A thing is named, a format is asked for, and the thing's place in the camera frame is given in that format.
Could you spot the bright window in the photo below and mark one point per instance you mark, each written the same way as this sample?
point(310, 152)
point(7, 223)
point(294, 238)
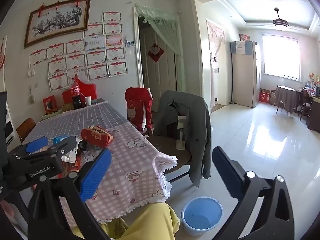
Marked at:
point(281, 55)

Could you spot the red diamond door decoration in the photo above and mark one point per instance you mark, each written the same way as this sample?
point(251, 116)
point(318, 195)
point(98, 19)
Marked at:
point(155, 52)

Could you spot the white paper cup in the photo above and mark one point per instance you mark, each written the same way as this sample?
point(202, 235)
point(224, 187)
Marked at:
point(88, 101)

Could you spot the colourful box on refrigerator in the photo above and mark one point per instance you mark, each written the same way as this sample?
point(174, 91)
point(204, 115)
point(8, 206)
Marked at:
point(244, 37)

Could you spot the round table with brown cloth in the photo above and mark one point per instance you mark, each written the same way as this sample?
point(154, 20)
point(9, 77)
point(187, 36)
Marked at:
point(285, 100)

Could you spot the blue white snack packet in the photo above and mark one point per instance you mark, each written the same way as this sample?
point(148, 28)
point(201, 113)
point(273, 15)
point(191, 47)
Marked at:
point(60, 139)

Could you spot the small wall photo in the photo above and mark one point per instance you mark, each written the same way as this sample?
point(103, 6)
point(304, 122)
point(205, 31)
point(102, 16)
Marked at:
point(130, 44)

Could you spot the round wooden chair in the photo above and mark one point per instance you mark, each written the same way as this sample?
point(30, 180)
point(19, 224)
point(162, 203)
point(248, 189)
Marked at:
point(170, 157)

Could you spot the green lace door curtain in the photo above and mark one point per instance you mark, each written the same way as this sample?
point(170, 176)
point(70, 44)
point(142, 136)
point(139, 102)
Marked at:
point(160, 17)

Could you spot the green snack tray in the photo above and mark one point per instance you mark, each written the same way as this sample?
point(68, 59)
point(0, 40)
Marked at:
point(55, 112)

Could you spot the beige refrigerator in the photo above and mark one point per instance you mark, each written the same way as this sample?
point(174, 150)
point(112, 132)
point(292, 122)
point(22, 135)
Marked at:
point(243, 80)

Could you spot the framed blossom painting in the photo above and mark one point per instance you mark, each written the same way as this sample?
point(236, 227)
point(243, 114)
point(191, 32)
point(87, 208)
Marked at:
point(57, 21)

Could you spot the blue plastic bucket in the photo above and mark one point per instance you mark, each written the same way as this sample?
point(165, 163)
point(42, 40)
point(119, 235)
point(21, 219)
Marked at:
point(200, 217)

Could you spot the hanging wall ornament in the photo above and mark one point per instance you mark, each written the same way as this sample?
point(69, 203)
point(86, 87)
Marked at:
point(32, 97)

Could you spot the red cardboard box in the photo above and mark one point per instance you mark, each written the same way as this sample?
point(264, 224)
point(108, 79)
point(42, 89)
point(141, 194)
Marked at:
point(264, 97)

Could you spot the pink checked cartoon tablecloth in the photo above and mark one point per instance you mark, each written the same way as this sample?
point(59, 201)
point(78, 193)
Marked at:
point(135, 160)

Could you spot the brown wooden chair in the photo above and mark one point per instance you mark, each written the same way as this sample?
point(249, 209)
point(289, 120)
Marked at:
point(25, 128)

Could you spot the grey jacket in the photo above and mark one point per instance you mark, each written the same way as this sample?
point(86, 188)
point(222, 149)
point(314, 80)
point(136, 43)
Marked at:
point(192, 120)

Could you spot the row of desk items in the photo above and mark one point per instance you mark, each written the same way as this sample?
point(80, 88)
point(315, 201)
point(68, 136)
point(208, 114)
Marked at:
point(312, 85)

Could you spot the grey checked tablecloth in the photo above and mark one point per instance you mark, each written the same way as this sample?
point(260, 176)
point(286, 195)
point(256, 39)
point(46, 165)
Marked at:
point(87, 120)

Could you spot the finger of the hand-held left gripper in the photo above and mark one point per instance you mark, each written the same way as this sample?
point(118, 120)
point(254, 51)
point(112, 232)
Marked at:
point(37, 145)
point(65, 143)

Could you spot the red paper bag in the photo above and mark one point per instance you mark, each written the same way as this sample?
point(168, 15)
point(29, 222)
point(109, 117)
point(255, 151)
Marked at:
point(96, 137)

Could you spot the red knot wall decoration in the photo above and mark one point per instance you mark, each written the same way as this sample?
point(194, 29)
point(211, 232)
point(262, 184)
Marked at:
point(2, 57)

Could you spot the white door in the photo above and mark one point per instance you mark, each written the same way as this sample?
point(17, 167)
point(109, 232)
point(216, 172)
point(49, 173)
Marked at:
point(160, 77)

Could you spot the ceiling fan lamp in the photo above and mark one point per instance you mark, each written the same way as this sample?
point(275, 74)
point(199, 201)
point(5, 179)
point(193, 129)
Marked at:
point(280, 21)

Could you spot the red cartoon garment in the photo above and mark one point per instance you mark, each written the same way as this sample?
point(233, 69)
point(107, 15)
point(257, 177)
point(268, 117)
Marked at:
point(137, 105)

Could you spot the pink door curtain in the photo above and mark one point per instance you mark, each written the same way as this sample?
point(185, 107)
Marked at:
point(215, 55)

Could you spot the dark wooden chair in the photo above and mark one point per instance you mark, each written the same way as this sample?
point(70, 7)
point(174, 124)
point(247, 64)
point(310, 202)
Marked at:
point(305, 105)

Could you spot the group of wall certificates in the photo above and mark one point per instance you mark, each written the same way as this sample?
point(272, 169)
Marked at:
point(75, 60)

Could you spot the small teal box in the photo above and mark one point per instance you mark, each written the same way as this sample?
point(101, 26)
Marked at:
point(97, 101)

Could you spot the white cabinet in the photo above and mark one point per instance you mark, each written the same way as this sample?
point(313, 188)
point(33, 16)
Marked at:
point(11, 130)

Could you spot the red gift box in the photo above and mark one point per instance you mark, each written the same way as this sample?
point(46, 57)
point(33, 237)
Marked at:
point(91, 90)

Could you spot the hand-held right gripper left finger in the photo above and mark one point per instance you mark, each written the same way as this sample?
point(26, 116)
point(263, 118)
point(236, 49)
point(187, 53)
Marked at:
point(96, 175)

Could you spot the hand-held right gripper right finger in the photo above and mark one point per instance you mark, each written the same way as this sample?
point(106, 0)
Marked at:
point(232, 177)

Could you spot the dark wooden desk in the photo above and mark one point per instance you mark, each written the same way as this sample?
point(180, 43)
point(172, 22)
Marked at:
point(314, 115)

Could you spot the yellow trousers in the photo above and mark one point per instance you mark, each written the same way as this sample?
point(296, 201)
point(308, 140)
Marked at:
point(150, 225)

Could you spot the red picture card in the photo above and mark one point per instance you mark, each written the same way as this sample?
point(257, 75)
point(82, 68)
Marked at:
point(49, 103)

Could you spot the pile of mixed wrappers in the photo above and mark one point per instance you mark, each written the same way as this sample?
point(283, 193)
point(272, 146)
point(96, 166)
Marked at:
point(82, 152)

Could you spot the white light switch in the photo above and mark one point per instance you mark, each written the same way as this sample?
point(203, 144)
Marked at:
point(31, 73)

